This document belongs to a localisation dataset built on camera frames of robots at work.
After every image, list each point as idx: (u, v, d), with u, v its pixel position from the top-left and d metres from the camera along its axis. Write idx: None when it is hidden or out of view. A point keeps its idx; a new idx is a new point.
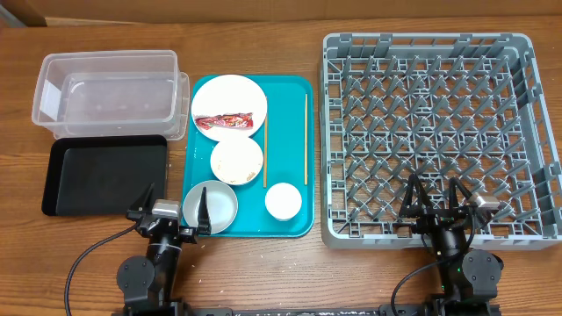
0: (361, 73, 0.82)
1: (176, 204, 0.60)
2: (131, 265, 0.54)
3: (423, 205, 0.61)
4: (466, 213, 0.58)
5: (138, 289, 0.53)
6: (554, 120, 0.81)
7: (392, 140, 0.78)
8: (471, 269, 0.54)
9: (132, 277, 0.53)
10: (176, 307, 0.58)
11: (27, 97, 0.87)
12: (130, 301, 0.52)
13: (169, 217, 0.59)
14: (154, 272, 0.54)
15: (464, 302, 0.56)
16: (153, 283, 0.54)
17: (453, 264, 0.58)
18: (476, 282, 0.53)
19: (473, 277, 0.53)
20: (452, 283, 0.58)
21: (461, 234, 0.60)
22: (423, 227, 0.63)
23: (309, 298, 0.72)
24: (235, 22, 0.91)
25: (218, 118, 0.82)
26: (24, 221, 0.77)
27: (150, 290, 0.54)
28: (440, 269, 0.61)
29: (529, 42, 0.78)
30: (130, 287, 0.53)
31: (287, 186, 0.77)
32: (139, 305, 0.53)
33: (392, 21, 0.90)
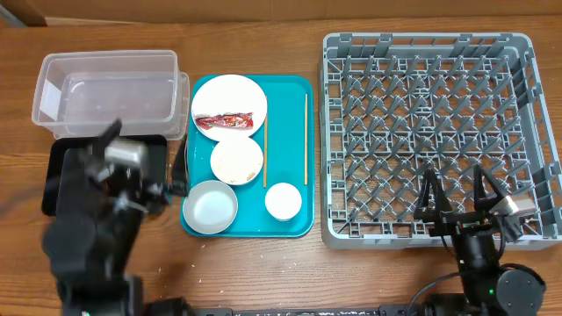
0: (361, 73, 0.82)
1: (134, 150, 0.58)
2: (61, 226, 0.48)
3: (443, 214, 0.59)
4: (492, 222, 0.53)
5: (71, 251, 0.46)
6: (554, 120, 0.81)
7: (392, 140, 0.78)
8: (508, 293, 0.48)
9: (64, 239, 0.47)
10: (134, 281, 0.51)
11: (27, 97, 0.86)
12: (62, 268, 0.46)
13: (126, 161, 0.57)
14: (92, 228, 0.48)
15: None
16: (90, 247, 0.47)
17: (481, 278, 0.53)
18: (513, 305, 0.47)
19: (510, 302, 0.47)
20: (479, 301, 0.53)
21: (489, 242, 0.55)
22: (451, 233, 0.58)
23: (309, 298, 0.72)
24: (235, 22, 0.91)
25: (218, 118, 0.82)
26: (25, 220, 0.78)
27: (86, 266, 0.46)
28: (463, 278, 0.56)
29: (529, 42, 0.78)
30: (66, 275, 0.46)
31: (287, 186, 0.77)
32: (86, 283, 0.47)
33: (392, 21, 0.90)
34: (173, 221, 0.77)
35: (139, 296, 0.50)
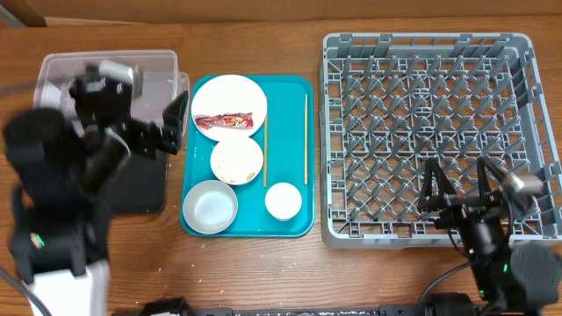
0: (361, 73, 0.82)
1: (129, 68, 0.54)
2: (24, 118, 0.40)
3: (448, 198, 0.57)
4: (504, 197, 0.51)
5: (28, 142, 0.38)
6: (554, 120, 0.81)
7: (392, 140, 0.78)
8: (525, 265, 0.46)
9: (27, 124, 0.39)
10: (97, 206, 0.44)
11: (27, 97, 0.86)
12: (19, 154, 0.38)
13: (119, 78, 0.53)
14: (57, 120, 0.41)
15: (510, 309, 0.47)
16: (53, 137, 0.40)
17: (493, 263, 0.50)
18: (529, 279, 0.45)
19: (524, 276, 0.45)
20: (494, 286, 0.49)
21: (497, 227, 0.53)
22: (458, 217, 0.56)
23: (309, 298, 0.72)
24: (235, 22, 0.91)
25: (218, 118, 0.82)
26: None
27: (45, 158, 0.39)
28: (475, 269, 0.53)
29: (529, 42, 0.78)
30: (20, 161, 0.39)
31: (287, 186, 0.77)
32: (46, 187, 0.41)
33: (392, 21, 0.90)
34: (173, 221, 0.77)
35: (102, 216, 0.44)
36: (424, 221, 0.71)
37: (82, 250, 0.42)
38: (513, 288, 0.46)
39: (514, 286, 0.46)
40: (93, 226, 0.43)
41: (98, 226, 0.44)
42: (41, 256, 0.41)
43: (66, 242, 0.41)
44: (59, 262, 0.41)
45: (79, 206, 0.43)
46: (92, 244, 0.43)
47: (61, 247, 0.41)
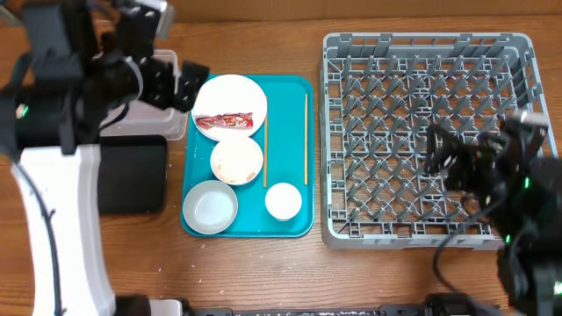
0: (361, 73, 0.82)
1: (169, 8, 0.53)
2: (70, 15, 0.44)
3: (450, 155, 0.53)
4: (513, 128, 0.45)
5: (43, 24, 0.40)
6: (554, 120, 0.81)
7: (392, 140, 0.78)
8: (543, 172, 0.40)
9: (37, 25, 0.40)
10: (82, 117, 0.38)
11: None
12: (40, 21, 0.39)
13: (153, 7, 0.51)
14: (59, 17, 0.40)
15: (543, 234, 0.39)
16: (72, 8, 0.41)
17: (510, 197, 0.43)
18: (554, 183, 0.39)
19: (551, 181, 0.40)
20: (522, 216, 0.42)
21: (507, 161, 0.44)
22: (461, 167, 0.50)
23: (309, 298, 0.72)
24: (235, 21, 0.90)
25: (218, 118, 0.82)
26: (25, 219, 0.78)
27: (57, 20, 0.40)
28: (497, 217, 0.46)
29: (529, 41, 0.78)
30: (35, 24, 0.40)
31: (287, 186, 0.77)
32: (51, 67, 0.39)
33: (392, 20, 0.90)
34: (173, 221, 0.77)
35: (97, 104, 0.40)
36: (424, 221, 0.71)
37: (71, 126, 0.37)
38: (536, 199, 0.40)
39: (538, 197, 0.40)
40: (84, 101, 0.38)
41: (90, 104, 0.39)
42: (20, 126, 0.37)
43: (50, 111, 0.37)
44: (43, 138, 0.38)
45: (74, 83, 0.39)
46: (82, 122, 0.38)
47: (46, 119, 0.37)
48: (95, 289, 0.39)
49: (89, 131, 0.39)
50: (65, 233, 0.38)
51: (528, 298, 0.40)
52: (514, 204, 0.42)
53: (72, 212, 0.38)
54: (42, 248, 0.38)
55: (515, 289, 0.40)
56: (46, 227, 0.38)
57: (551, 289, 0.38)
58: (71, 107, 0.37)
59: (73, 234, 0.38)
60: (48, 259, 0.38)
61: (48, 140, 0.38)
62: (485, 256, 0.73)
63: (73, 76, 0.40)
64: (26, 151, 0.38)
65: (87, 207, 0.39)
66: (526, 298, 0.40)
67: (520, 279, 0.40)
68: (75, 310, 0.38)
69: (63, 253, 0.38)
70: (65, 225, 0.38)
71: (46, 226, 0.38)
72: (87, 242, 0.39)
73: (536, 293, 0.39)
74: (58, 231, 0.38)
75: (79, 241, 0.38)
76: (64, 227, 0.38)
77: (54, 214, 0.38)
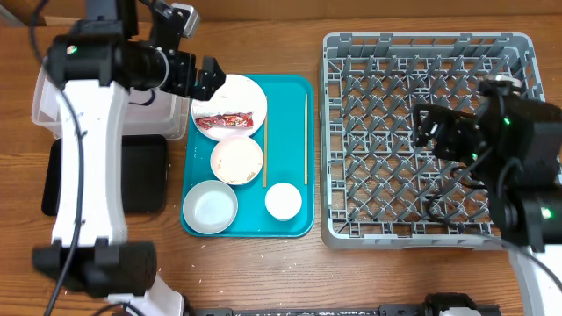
0: (361, 73, 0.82)
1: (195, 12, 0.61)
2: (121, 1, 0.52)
3: (434, 124, 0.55)
4: (489, 88, 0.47)
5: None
6: None
7: (392, 140, 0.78)
8: (525, 106, 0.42)
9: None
10: (118, 63, 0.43)
11: (27, 97, 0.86)
12: None
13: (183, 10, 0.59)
14: None
15: (529, 164, 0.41)
16: None
17: (495, 144, 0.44)
18: (532, 115, 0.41)
19: (529, 114, 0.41)
20: (508, 154, 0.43)
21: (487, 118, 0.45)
22: (446, 134, 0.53)
23: (309, 299, 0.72)
24: (235, 21, 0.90)
25: (218, 118, 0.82)
26: (25, 219, 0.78)
27: None
28: (486, 168, 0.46)
29: (529, 41, 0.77)
30: None
31: (287, 186, 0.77)
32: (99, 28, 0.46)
33: (392, 20, 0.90)
34: (173, 221, 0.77)
35: (132, 54, 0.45)
36: (424, 221, 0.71)
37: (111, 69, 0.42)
38: (517, 132, 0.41)
39: (520, 131, 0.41)
40: (122, 50, 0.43)
41: (127, 54, 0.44)
42: (68, 64, 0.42)
43: (96, 53, 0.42)
44: (88, 75, 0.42)
45: (117, 37, 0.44)
46: (118, 68, 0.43)
47: (91, 61, 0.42)
48: (113, 210, 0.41)
49: (125, 79, 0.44)
50: (92, 153, 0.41)
51: (518, 231, 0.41)
52: (496, 146, 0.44)
53: (101, 134, 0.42)
54: (72, 166, 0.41)
55: (507, 222, 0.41)
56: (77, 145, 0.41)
57: (540, 216, 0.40)
58: (112, 53, 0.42)
59: (100, 154, 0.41)
60: (74, 175, 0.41)
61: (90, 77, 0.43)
62: (485, 256, 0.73)
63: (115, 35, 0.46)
64: (69, 83, 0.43)
65: (113, 135, 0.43)
66: (516, 230, 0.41)
67: (509, 211, 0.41)
68: (93, 219, 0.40)
69: (90, 169, 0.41)
70: (95, 145, 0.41)
71: (78, 142, 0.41)
72: (111, 168, 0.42)
73: (525, 220, 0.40)
74: (86, 148, 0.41)
75: (104, 160, 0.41)
76: (93, 147, 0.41)
77: (85, 134, 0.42)
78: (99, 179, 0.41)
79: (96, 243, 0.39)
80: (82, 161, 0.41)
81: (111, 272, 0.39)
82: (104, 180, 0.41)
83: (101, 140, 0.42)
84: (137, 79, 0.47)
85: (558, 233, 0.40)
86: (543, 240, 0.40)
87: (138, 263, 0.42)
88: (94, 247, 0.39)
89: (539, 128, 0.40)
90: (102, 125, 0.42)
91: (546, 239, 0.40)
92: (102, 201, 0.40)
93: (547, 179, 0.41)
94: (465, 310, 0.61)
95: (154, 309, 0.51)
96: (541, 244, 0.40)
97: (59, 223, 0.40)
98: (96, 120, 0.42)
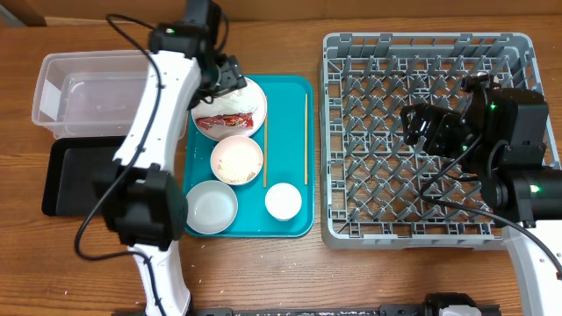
0: (361, 73, 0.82)
1: None
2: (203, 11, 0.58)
3: (422, 121, 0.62)
4: (472, 83, 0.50)
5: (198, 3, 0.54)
6: (554, 120, 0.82)
7: (392, 140, 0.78)
8: (507, 90, 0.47)
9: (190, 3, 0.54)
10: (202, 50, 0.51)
11: (28, 97, 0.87)
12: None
13: None
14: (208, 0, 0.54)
15: (515, 145, 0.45)
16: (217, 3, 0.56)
17: (486, 129, 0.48)
18: (515, 98, 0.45)
19: (511, 96, 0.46)
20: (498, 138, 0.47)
21: (477, 109, 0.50)
22: (436, 131, 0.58)
23: (309, 299, 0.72)
24: (235, 21, 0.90)
25: (218, 118, 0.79)
26: (25, 219, 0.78)
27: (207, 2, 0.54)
28: (476, 157, 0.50)
29: (529, 41, 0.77)
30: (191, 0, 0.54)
31: (287, 186, 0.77)
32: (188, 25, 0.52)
33: (392, 21, 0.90)
34: None
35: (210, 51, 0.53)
36: (424, 221, 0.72)
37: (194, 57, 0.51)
38: (503, 114, 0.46)
39: (504, 113, 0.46)
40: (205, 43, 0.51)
41: (209, 47, 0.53)
42: (163, 41, 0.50)
43: (188, 37, 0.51)
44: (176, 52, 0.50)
45: (203, 29, 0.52)
46: (201, 54, 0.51)
47: (182, 42, 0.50)
48: (169, 151, 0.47)
49: (203, 65, 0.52)
50: (165, 103, 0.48)
51: (508, 208, 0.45)
52: (486, 132, 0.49)
53: (173, 95, 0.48)
54: (146, 110, 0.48)
55: (497, 200, 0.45)
56: (155, 94, 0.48)
57: (529, 191, 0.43)
58: (198, 44, 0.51)
59: (172, 107, 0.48)
60: (147, 118, 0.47)
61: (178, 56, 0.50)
62: (485, 256, 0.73)
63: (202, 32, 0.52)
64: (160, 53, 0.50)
65: (183, 96, 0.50)
66: (507, 207, 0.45)
67: (501, 190, 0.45)
68: (153, 154, 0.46)
69: (160, 119, 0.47)
70: (167, 99, 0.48)
71: (156, 92, 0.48)
72: (175, 125, 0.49)
73: (515, 197, 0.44)
74: (162, 102, 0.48)
75: (171, 113, 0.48)
76: (168, 100, 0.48)
77: (163, 88, 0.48)
78: (165, 126, 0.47)
79: (151, 168, 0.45)
80: (155, 107, 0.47)
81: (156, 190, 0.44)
82: (170, 130, 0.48)
83: (175, 96, 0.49)
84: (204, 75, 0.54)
85: (547, 210, 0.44)
86: (533, 215, 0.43)
87: (174, 202, 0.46)
88: (148, 168, 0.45)
89: (522, 109, 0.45)
90: (177, 84, 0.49)
91: (535, 214, 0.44)
92: (162, 140, 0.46)
93: (533, 160, 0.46)
94: (465, 307, 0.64)
95: (168, 277, 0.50)
96: (532, 219, 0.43)
97: (123, 147, 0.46)
98: (173, 80, 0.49)
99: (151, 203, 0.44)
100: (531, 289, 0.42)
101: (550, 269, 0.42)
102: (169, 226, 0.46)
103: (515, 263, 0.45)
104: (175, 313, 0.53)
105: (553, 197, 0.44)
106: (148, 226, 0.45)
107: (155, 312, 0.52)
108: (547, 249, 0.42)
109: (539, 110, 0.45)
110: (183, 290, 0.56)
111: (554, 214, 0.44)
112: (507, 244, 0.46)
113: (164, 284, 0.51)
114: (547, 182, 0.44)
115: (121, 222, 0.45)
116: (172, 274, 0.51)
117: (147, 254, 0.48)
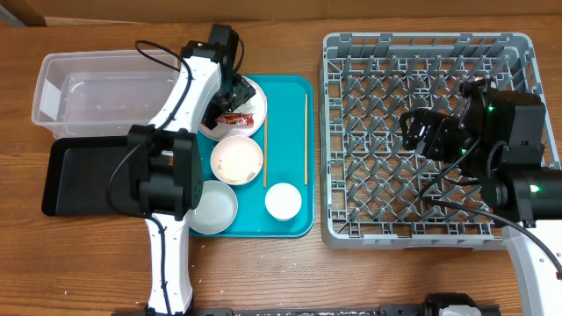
0: (361, 73, 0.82)
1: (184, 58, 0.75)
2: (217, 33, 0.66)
3: (421, 125, 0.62)
4: (471, 88, 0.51)
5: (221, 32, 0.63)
6: (554, 120, 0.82)
7: (392, 140, 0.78)
8: (504, 94, 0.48)
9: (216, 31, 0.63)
10: (224, 61, 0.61)
11: (28, 97, 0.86)
12: (218, 26, 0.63)
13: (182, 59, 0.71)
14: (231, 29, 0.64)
15: (514, 145, 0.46)
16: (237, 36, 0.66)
17: (487, 133, 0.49)
18: (511, 100, 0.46)
19: (508, 99, 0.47)
20: (496, 139, 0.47)
21: (475, 113, 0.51)
22: (435, 134, 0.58)
23: (309, 299, 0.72)
24: (235, 21, 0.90)
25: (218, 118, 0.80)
26: (25, 219, 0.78)
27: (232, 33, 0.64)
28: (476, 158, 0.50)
29: (529, 41, 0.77)
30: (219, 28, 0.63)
31: (287, 186, 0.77)
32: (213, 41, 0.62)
33: (392, 21, 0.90)
34: None
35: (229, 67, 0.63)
36: (424, 221, 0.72)
37: (219, 64, 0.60)
38: (500, 115, 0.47)
39: (500, 115, 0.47)
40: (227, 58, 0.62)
41: (229, 61, 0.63)
42: (194, 50, 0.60)
43: (215, 46, 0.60)
44: (204, 59, 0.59)
45: (225, 45, 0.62)
46: (223, 68, 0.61)
47: (209, 52, 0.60)
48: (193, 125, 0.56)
49: (223, 75, 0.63)
50: (193, 90, 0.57)
51: (509, 208, 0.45)
52: (484, 135, 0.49)
53: (200, 86, 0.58)
54: (176, 94, 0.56)
55: (497, 200, 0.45)
56: (186, 84, 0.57)
57: (529, 191, 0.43)
58: (222, 57, 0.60)
59: (198, 96, 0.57)
60: (177, 98, 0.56)
61: (204, 61, 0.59)
62: (485, 256, 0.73)
63: (225, 47, 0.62)
64: (189, 59, 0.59)
65: (207, 89, 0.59)
66: (507, 208, 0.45)
67: (500, 189, 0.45)
68: (181, 122, 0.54)
69: (189, 100, 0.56)
70: (196, 89, 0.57)
71: (187, 82, 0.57)
72: (198, 109, 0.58)
73: (515, 197, 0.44)
74: (191, 89, 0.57)
75: (198, 98, 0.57)
76: (195, 89, 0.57)
77: (192, 79, 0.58)
78: (193, 104, 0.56)
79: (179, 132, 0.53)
80: (186, 92, 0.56)
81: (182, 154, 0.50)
82: (197, 109, 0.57)
83: (201, 87, 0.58)
84: (222, 80, 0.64)
85: (547, 209, 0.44)
86: (533, 214, 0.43)
87: (195, 172, 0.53)
88: (177, 132, 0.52)
89: (520, 110, 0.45)
90: (205, 79, 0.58)
91: (535, 213, 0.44)
92: (190, 113, 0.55)
93: (532, 160, 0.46)
94: (465, 307, 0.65)
95: (178, 253, 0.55)
96: (532, 219, 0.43)
97: (155, 117, 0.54)
98: (201, 75, 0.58)
99: (176, 167, 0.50)
100: (530, 289, 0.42)
101: (550, 269, 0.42)
102: (189, 191, 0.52)
103: (515, 264, 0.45)
104: (178, 300, 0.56)
105: (553, 197, 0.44)
106: (172, 188, 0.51)
107: (161, 298, 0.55)
108: (546, 248, 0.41)
109: (537, 110, 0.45)
110: (187, 284, 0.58)
111: (553, 214, 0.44)
112: (507, 244, 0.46)
113: (172, 262, 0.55)
114: (546, 182, 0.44)
115: (147, 184, 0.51)
116: (182, 251, 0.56)
117: (162, 226, 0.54)
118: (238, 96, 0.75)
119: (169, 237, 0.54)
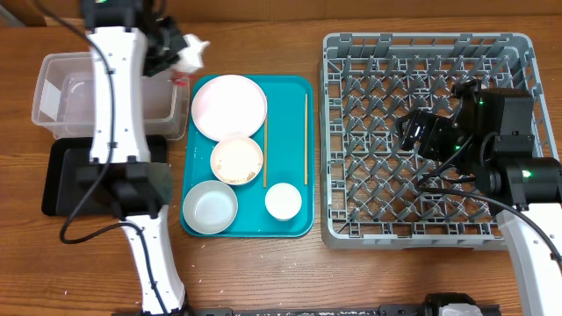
0: (361, 73, 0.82)
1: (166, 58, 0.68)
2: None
3: (417, 126, 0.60)
4: (463, 89, 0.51)
5: None
6: (554, 120, 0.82)
7: (392, 140, 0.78)
8: (494, 89, 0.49)
9: None
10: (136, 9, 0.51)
11: (28, 97, 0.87)
12: None
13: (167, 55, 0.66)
14: None
15: (506, 135, 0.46)
16: None
17: (480, 127, 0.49)
18: (500, 92, 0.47)
19: (498, 92, 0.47)
20: (489, 132, 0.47)
21: (467, 113, 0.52)
22: (429, 135, 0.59)
23: (309, 298, 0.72)
24: (235, 22, 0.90)
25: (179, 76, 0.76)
26: (25, 220, 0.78)
27: None
28: (470, 154, 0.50)
29: (529, 41, 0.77)
30: None
31: (287, 186, 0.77)
32: None
33: (392, 21, 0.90)
34: (173, 221, 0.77)
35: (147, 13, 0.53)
36: (424, 221, 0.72)
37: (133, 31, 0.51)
38: (492, 107, 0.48)
39: (492, 106, 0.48)
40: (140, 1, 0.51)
41: (147, 10, 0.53)
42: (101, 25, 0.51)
43: (123, 5, 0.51)
44: (114, 22, 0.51)
45: None
46: (140, 16, 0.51)
47: (117, 9, 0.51)
48: (139, 137, 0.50)
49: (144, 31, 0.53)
50: (120, 89, 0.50)
51: (502, 194, 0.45)
52: (476, 131, 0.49)
53: (125, 76, 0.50)
54: (105, 103, 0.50)
55: (491, 186, 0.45)
56: (108, 81, 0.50)
57: (521, 177, 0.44)
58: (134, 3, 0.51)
59: (126, 89, 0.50)
60: (109, 112, 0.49)
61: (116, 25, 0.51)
62: (485, 256, 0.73)
63: None
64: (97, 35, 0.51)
65: (134, 75, 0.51)
66: (501, 193, 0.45)
67: (494, 176, 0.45)
68: (123, 142, 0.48)
69: (119, 105, 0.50)
70: (121, 82, 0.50)
71: (108, 79, 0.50)
72: (137, 102, 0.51)
73: (507, 183, 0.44)
74: (117, 84, 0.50)
75: (128, 93, 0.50)
76: (122, 83, 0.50)
77: (113, 73, 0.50)
78: (128, 117, 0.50)
79: (126, 161, 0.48)
80: (113, 95, 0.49)
81: (139, 185, 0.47)
82: (133, 113, 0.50)
83: (126, 75, 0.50)
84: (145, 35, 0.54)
85: (540, 193, 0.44)
86: (526, 198, 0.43)
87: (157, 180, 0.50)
88: (125, 164, 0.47)
89: (508, 100, 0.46)
90: (126, 64, 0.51)
91: (529, 197, 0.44)
92: (129, 130, 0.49)
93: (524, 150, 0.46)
94: (465, 305, 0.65)
95: (161, 250, 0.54)
96: (525, 202, 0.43)
97: (96, 147, 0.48)
98: (120, 61, 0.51)
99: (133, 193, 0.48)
100: (529, 280, 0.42)
101: (543, 249, 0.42)
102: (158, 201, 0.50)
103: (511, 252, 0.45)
104: (170, 298, 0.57)
105: (546, 182, 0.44)
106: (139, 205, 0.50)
107: (154, 299, 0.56)
108: (540, 230, 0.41)
109: (527, 101, 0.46)
110: (178, 281, 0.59)
111: (546, 198, 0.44)
112: (501, 230, 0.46)
113: (157, 261, 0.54)
114: (538, 168, 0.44)
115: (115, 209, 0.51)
116: (165, 247, 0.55)
117: (139, 226, 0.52)
118: (173, 49, 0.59)
119: (149, 236, 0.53)
